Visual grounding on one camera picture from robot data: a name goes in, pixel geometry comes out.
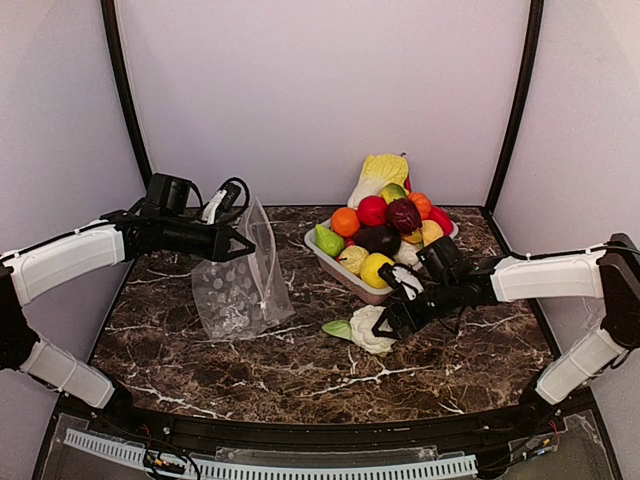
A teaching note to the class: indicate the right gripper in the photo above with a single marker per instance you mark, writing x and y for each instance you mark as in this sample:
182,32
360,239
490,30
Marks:
405,317

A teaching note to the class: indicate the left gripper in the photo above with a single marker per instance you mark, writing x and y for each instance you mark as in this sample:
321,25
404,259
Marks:
220,242

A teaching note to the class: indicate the white cauliflower toy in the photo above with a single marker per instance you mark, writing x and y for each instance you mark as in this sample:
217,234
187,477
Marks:
359,330

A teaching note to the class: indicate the clear dotted zip top bag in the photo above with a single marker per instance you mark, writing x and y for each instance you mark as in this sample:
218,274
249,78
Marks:
242,298

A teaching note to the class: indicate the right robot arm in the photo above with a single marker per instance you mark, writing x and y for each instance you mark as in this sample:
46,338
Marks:
608,271

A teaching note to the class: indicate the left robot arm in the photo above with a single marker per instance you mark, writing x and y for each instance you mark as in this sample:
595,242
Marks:
156,222

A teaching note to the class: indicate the pink plastic food tray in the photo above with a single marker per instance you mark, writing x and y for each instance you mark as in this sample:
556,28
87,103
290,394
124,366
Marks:
354,283

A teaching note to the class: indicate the yellow lemon toy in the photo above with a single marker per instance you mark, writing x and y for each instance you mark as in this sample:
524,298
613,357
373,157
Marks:
369,271

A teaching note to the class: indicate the white garlic toy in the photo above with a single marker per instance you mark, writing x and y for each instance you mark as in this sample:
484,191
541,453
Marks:
407,254

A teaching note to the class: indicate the pale yellow cabbage toy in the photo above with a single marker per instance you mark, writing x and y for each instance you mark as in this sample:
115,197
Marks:
352,258

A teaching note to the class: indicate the yellow bun toy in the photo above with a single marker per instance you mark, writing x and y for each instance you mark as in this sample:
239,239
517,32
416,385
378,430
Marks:
431,231

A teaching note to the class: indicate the green chayote toy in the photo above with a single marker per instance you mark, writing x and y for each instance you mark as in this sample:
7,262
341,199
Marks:
328,241

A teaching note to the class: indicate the orange fruit toy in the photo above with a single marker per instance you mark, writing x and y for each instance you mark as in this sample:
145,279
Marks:
345,222

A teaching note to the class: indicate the red apple toy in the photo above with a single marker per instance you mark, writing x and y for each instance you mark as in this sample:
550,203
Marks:
371,211

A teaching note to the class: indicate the red pepper toy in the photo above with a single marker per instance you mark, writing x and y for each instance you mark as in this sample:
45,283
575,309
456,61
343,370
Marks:
439,216

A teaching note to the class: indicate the orange pumpkin toy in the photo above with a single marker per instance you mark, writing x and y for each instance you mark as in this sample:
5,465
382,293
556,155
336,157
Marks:
422,204

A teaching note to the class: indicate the green yellow mango toy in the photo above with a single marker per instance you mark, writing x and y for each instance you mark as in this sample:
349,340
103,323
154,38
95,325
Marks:
392,192

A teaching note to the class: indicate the napa cabbage toy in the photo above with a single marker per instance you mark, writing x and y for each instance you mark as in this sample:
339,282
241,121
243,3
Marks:
377,172

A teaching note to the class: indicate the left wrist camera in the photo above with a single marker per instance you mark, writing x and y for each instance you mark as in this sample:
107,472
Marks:
218,210

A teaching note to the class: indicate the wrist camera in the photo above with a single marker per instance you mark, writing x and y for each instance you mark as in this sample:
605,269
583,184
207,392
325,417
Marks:
399,276
218,210

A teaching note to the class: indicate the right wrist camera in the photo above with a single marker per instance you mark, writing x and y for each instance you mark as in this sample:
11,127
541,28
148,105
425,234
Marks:
399,276

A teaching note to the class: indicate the white slotted cable duct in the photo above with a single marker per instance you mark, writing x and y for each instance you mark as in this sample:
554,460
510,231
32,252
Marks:
232,463

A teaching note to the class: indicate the black curved front rail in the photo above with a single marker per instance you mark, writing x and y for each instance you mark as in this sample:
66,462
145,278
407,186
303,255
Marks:
485,432

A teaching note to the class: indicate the left black frame post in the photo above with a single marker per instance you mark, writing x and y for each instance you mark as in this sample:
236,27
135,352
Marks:
123,88

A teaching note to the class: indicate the black frame post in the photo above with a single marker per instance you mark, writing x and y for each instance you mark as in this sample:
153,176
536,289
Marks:
525,73
123,88

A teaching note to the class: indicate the right black frame post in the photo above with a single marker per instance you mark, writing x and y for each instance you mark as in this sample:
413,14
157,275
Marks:
525,73

